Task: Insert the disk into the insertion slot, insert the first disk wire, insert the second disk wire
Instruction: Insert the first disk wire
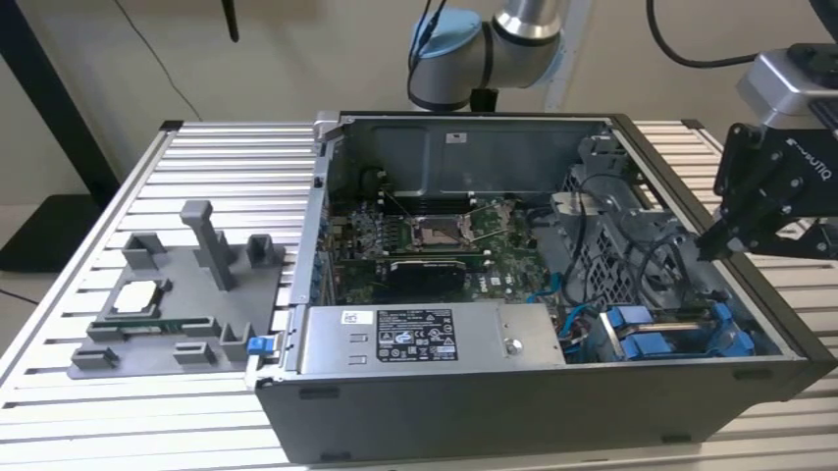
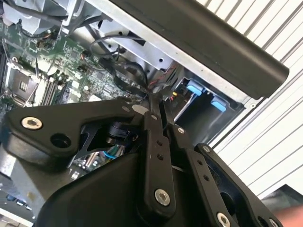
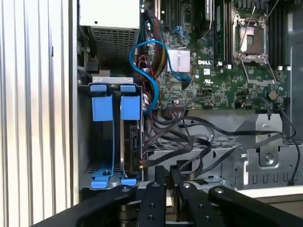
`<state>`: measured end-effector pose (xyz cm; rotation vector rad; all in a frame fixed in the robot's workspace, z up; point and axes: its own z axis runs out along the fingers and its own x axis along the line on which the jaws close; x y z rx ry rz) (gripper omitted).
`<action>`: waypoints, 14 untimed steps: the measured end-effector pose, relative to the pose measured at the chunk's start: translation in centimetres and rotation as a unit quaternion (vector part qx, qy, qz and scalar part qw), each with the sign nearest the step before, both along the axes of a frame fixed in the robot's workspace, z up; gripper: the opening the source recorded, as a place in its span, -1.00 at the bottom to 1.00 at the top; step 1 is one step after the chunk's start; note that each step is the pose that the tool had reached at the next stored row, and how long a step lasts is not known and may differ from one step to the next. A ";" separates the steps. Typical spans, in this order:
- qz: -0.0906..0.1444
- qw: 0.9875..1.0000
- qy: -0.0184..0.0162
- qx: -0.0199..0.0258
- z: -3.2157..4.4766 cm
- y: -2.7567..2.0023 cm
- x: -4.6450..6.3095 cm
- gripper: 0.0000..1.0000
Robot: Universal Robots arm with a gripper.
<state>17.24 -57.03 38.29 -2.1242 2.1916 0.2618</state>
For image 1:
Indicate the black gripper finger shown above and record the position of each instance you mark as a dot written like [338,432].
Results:
[737,162]
[812,240]

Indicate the hard disk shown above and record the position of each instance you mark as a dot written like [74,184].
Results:
[629,314]

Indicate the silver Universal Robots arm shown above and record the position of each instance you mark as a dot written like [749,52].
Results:
[517,59]

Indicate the grey metal disk bay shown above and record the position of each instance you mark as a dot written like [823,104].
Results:
[589,245]

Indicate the black table corner cap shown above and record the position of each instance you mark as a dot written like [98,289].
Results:
[172,125]
[692,123]

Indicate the green motherboard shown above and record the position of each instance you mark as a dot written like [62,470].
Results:
[505,230]

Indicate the black RAM slots row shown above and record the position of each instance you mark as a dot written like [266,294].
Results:
[426,202]

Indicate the CPU socket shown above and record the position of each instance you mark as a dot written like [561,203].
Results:
[436,235]

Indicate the thin metal locking lever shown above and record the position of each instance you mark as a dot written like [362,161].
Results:
[401,206]

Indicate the black graphics card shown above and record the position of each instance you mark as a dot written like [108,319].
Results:
[426,282]

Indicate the black open PC case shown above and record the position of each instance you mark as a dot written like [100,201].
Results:
[458,417]

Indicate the silver power supply unit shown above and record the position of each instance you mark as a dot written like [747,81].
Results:
[328,343]

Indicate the blue case latch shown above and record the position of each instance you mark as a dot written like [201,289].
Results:
[260,345]

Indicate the black hanging antenna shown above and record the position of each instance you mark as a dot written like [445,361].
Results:
[230,19]

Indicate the grey parts rack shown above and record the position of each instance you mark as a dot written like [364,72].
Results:
[190,304]

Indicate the green RAM stick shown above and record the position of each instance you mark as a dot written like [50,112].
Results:
[184,325]

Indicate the silver CPU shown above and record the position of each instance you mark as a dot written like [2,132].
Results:
[140,297]

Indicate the black box on floor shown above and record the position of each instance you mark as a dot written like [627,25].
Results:
[46,235]

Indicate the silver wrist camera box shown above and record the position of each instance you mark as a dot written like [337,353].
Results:
[776,83]

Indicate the black slanted post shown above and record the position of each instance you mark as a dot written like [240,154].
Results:
[46,88]

